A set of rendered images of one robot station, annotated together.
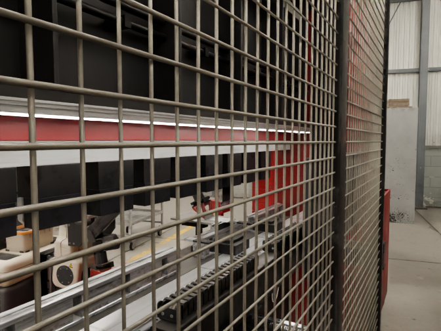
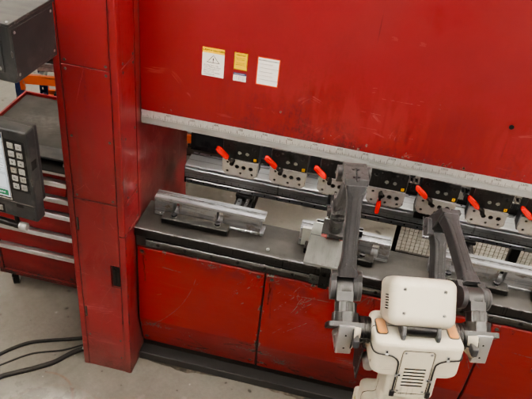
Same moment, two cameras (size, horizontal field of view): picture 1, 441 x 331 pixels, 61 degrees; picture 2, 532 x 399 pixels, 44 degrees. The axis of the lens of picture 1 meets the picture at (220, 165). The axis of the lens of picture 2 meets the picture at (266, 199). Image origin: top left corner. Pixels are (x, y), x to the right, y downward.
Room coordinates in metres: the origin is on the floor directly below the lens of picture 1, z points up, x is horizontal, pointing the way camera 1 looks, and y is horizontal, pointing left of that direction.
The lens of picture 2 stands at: (2.96, 1.95, 2.73)
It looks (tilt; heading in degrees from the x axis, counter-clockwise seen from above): 36 degrees down; 249
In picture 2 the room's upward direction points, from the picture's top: 7 degrees clockwise
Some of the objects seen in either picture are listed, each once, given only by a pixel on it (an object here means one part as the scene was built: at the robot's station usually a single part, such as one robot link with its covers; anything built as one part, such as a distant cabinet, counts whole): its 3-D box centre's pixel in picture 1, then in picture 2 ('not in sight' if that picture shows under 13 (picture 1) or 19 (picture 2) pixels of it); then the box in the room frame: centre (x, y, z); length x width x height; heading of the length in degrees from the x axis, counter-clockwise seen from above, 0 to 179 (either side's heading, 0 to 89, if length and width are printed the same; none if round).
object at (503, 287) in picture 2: not in sight; (470, 282); (1.36, 0.33, 0.89); 0.30 x 0.05 x 0.03; 150
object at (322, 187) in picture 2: (227, 169); (338, 173); (1.88, -0.04, 1.26); 0.15 x 0.09 x 0.17; 150
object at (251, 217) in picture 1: (267, 216); (210, 212); (2.34, -0.30, 0.92); 0.50 x 0.06 x 0.10; 150
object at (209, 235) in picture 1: (220, 238); (344, 240); (1.81, 0.00, 0.92); 0.39 x 0.06 x 0.10; 150
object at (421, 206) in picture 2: (180, 175); (437, 193); (1.53, 0.16, 1.26); 0.15 x 0.09 x 0.17; 150
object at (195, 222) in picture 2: not in sight; (195, 223); (2.41, -0.27, 0.89); 0.30 x 0.05 x 0.03; 150
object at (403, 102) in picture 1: (398, 104); not in sight; (6.71, -3.19, 2.05); 0.88 x 0.33 x 0.20; 162
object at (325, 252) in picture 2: (200, 218); (329, 246); (1.93, 0.10, 1.00); 0.26 x 0.18 x 0.01; 60
